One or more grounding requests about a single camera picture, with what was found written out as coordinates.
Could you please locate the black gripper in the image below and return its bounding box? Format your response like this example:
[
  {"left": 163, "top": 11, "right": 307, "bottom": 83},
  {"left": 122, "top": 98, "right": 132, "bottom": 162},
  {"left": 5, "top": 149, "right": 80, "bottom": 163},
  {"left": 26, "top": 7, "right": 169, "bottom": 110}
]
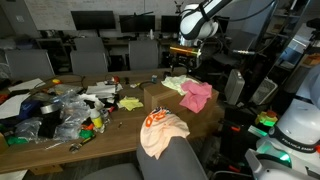
[{"left": 170, "top": 54, "right": 201, "bottom": 75}]

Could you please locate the light green cloth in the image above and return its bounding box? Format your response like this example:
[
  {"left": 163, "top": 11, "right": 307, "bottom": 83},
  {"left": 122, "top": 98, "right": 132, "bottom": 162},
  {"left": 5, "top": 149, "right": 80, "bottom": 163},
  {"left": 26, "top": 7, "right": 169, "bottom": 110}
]
[{"left": 160, "top": 74, "right": 200, "bottom": 97}]

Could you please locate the pink cloth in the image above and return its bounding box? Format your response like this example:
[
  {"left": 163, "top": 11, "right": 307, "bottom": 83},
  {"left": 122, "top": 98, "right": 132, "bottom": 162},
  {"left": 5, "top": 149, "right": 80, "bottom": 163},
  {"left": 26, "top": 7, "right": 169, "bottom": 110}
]
[{"left": 179, "top": 79, "right": 213, "bottom": 114}]

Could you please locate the peach cloth orange print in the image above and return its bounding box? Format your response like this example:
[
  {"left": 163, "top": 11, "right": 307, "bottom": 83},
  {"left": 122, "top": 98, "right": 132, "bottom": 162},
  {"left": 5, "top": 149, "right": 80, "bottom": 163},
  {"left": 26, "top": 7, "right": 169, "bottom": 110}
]
[{"left": 139, "top": 106, "right": 191, "bottom": 160}]

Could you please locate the grey office chair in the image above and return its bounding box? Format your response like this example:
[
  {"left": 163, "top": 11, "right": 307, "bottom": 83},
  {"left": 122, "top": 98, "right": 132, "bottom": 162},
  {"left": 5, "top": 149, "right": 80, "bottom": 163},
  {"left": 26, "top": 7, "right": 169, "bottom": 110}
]
[
  {"left": 211, "top": 31, "right": 257, "bottom": 68},
  {"left": 128, "top": 39, "right": 160, "bottom": 72},
  {"left": 81, "top": 133, "right": 209, "bottom": 180},
  {"left": 73, "top": 36, "right": 107, "bottom": 54},
  {"left": 4, "top": 49, "right": 56, "bottom": 81},
  {"left": 69, "top": 50, "right": 109, "bottom": 76}
]

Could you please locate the large cardboard box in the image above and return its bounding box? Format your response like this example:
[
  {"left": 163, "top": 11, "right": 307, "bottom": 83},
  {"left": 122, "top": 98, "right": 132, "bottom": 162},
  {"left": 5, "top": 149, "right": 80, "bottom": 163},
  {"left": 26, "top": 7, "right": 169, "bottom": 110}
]
[{"left": 143, "top": 79, "right": 221, "bottom": 118}]

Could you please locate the black computer monitor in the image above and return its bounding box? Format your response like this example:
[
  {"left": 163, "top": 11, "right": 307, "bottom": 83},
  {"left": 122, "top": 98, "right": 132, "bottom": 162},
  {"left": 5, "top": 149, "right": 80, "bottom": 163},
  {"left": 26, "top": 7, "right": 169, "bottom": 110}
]
[
  {"left": 70, "top": 10, "right": 117, "bottom": 37},
  {"left": 119, "top": 13, "right": 156, "bottom": 37},
  {"left": 160, "top": 15, "right": 183, "bottom": 34}
]

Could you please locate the white tower space heater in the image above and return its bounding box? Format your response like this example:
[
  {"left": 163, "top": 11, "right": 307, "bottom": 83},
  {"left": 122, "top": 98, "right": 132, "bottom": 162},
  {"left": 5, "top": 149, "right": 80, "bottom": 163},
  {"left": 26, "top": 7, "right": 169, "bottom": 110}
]
[{"left": 223, "top": 69, "right": 246, "bottom": 107}]

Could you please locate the yellow cloth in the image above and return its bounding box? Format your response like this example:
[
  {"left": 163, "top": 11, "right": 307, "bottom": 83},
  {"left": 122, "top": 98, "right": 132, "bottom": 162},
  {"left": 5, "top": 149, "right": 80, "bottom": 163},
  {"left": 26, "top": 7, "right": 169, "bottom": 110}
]
[{"left": 117, "top": 95, "right": 145, "bottom": 112}]

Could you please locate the white box fan heater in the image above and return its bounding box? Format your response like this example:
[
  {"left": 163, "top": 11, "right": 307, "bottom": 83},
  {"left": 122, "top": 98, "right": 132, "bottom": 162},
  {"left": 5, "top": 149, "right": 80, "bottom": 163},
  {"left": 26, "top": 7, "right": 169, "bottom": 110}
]
[{"left": 249, "top": 77, "right": 278, "bottom": 106}]

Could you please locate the white paper stack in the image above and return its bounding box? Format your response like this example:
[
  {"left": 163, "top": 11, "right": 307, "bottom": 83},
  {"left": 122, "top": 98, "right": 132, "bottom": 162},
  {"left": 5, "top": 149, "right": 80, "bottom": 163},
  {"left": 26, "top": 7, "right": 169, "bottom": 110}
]
[{"left": 85, "top": 81, "right": 118, "bottom": 100}]

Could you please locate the black equipment cart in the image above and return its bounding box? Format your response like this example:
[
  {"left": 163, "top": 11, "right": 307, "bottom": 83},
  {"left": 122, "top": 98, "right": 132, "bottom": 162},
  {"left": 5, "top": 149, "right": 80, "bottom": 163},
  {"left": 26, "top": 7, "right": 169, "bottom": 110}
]
[{"left": 219, "top": 105, "right": 268, "bottom": 171}]

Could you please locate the yellow green lit device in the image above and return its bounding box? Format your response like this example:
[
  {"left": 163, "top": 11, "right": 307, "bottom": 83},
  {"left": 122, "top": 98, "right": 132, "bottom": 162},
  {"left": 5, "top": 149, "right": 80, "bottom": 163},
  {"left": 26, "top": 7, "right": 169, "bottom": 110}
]
[{"left": 254, "top": 109, "right": 280, "bottom": 128}]

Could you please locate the white bottle yellow label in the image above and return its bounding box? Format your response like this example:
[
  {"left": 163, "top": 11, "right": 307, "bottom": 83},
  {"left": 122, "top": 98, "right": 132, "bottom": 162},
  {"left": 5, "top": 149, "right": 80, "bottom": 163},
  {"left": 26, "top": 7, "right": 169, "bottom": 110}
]
[{"left": 89, "top": 99, "right": 105, "bottom": 133}]

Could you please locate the metal shelving rack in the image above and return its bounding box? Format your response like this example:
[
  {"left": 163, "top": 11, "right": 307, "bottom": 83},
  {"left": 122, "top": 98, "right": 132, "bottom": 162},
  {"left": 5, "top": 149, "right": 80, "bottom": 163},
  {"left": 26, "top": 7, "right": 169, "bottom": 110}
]
[{"left": 263, "top": 0, "right": 320, "bottom": 71}]

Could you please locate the green plastic object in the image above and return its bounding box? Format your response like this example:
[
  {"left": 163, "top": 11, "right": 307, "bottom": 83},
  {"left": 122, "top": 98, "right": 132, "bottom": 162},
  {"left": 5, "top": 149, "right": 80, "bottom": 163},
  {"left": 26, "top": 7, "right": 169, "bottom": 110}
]
[
  {"left": 78, "top": 129, "right": 95, "bottom": 140},
  {"left": 5, "top": 134, "right": 30, "bottom": 146}
]

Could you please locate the clear plastic bag pile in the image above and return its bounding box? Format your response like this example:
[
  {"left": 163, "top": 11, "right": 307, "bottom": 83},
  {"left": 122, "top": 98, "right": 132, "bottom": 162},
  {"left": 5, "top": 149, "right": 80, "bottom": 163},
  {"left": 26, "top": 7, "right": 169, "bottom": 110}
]
[{"left": 53, "top": 91, "right": 92, "bottom": 141}]

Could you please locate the white paper sheet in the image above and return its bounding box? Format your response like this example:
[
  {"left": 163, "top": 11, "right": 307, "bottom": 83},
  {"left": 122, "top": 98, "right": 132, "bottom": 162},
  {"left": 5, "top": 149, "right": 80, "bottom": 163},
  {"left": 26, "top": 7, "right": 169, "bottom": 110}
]
[
  {"left": 7, "top": 77, "right": 46, "bottom": 93},
  {"left": 0, "top": 92, "right": 31, "bottom": 120}
]

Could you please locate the blue plastic bag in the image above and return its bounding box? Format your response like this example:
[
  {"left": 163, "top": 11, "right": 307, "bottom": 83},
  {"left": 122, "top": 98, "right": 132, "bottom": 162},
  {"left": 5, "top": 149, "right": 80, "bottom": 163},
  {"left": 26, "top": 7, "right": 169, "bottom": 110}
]
[{"left": 18, "top": 99, "right": 43, "bottom": 121}]

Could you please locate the black cable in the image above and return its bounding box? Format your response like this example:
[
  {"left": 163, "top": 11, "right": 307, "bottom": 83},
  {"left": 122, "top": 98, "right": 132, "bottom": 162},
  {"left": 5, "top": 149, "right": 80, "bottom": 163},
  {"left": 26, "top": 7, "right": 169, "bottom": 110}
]
[{"left": 138, "top": 79, "right": 158, "bottom": 91}]

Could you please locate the long wooden wall desk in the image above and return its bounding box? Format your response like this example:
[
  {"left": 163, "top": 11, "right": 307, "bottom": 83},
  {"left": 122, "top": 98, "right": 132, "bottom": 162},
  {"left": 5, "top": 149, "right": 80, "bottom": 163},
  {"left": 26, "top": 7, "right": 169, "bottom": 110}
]
[{"left": 34, "top": 35, "right": 181, "bottom": 48}]

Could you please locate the adjustable wrench yellow handle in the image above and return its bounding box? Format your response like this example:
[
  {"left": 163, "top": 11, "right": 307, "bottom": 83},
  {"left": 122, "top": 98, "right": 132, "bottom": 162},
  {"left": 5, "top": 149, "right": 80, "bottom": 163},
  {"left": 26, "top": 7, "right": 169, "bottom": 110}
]
[{"left": 68, "top": 133, "right": 97, "bottom": 154}]

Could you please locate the silver duct tape roll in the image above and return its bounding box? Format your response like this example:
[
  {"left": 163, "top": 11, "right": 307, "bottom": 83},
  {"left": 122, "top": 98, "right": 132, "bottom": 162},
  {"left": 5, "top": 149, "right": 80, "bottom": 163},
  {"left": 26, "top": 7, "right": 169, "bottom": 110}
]
[{"left": 39, "top": 103, "right": 63, "bottom": 115}]

